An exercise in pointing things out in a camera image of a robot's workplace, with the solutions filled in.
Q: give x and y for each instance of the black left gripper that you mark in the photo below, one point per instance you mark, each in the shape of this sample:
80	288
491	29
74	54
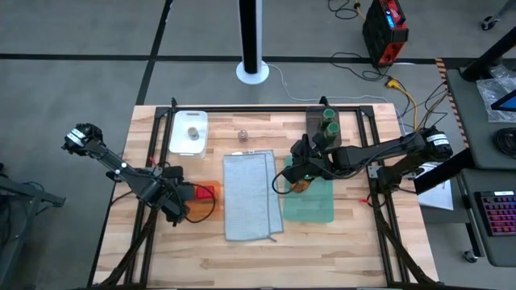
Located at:
179	197

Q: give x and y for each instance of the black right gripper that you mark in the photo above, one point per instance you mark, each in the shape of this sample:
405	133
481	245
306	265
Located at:
318	165

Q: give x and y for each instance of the orange spice packet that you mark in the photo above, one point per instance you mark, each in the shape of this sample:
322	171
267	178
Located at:
300	188

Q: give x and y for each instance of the glass spice jar grey lid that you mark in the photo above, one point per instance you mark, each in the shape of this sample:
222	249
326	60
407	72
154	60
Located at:
193	133

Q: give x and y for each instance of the glass spice jar cork lid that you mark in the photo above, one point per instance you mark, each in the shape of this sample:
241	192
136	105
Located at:
242	135

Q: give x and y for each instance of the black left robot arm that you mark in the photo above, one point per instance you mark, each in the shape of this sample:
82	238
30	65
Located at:
125	173

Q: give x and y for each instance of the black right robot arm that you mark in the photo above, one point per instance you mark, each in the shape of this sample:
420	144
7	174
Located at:
383	151

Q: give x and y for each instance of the smoke grey plastic bin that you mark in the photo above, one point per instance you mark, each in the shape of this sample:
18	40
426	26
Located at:
312	121

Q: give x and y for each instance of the orange translucent plastic bin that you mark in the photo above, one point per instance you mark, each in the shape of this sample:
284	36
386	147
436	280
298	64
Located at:
213	213

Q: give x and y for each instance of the green silicone mat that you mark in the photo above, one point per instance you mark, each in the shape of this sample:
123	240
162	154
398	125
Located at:
310	205

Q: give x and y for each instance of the grey woven dish cloth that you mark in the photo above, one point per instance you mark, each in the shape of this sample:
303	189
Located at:
250	201

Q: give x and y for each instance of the white plastic bin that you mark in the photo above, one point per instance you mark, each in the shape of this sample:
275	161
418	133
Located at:
181	121

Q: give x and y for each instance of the tower fan with round base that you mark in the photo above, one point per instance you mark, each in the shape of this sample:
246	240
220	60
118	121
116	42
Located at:
250	40

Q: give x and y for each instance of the red and black tool case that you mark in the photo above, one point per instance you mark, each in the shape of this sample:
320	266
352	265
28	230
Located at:
383	32

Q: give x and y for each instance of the black slanted beam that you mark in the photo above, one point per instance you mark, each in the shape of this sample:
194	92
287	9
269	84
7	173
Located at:
488	54
443	175

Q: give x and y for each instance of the white paper sheet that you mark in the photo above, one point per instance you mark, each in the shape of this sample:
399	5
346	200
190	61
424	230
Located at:
437	199

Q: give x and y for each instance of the black metal stand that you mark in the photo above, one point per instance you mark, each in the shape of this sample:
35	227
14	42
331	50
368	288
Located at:
32	197

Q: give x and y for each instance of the dark grey desk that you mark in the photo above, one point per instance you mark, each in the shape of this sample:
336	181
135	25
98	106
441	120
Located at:
483	121
500	253

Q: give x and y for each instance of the clear plastic bag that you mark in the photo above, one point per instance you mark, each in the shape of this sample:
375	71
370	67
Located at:
493	94

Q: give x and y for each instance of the chair caster wheel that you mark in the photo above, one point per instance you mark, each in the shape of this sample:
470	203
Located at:
471	255
488	23

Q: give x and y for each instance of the blue screen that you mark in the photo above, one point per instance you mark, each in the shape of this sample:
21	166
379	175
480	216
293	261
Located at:
506	102

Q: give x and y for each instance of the backlit keyboard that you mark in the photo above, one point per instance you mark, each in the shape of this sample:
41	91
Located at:
498	213

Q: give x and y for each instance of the black aluminium rig frame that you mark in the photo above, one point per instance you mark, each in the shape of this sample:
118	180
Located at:
262	108

